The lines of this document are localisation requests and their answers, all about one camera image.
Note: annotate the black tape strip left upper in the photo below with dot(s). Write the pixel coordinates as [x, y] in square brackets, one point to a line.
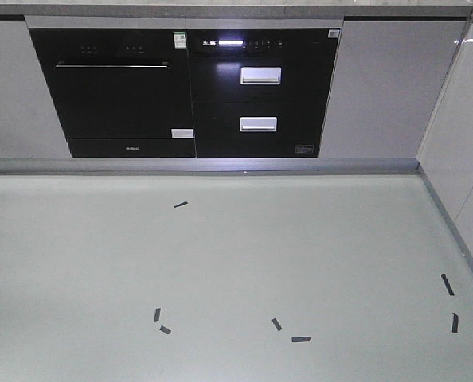
[157, 313]

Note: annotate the black tape strip right upper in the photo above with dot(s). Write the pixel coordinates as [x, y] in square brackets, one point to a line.
[447, 284]

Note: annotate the black built-in disinfection cabinet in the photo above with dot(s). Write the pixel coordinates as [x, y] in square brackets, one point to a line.
[306, 56]

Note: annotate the grey side cabinet panel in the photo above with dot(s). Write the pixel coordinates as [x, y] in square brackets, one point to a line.
[446, 156]

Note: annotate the black tape strip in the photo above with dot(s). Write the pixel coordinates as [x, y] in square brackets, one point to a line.
[157, 313]
[301, 339]
[447, 284]
[276, 323]
[455, 323]
[181, 204]
[165, 329]

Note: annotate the lower silver drawer handle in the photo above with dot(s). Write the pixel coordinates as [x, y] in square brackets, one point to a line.
[258, 124]

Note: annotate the black built-in dishwasher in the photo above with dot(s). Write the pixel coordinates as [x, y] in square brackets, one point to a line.
[120, 87]

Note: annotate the silver drawer handle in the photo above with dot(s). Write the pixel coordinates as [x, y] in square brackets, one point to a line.
[258, 124]
[260, 75]

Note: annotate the black tape strip left lower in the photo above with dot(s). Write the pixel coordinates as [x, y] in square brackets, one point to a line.
[165, 329]

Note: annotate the grey cabinet door left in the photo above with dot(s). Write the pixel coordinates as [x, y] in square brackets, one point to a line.
[29, 126]

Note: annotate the grey cabinet door right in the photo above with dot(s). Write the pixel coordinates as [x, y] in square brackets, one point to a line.
[387, 79]

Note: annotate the black tape strip right lower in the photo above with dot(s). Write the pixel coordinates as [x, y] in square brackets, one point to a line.
[455, 323]

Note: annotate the black tape strip far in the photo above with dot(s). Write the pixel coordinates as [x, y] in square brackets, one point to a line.
[181, 204]

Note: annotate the black tape strip middle upper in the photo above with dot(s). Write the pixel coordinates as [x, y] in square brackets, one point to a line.
[276, 323]

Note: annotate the grey cabinet door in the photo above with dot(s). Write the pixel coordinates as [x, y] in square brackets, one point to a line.
[29, 126]
[387, 79]

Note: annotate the grey stone countertop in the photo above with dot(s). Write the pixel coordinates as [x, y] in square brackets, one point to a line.
[239, 9]

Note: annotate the upper silver drawer handle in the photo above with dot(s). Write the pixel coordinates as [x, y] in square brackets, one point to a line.
[260, 75]

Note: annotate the black tape strip middle lower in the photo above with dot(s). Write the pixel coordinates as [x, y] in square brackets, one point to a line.
[301, 339]

